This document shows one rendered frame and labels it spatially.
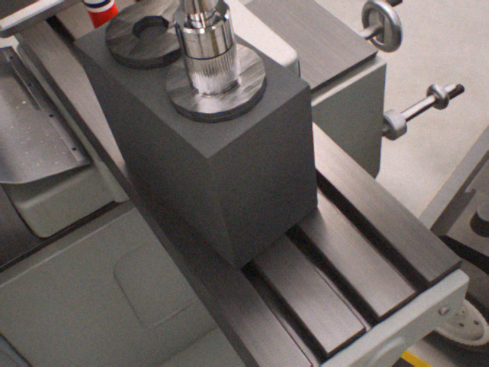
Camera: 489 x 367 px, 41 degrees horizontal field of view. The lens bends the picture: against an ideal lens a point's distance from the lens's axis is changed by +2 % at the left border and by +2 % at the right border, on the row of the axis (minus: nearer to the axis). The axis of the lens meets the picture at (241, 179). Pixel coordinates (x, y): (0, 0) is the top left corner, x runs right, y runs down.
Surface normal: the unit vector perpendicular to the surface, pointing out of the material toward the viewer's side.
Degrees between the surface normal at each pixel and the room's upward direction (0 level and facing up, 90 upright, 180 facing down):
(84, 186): 90
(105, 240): 90
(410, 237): 0
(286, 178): 90
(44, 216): 90
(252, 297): 0
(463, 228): 0
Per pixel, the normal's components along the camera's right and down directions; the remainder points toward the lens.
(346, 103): 0.54, 0.62
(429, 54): -0.13, -0.61
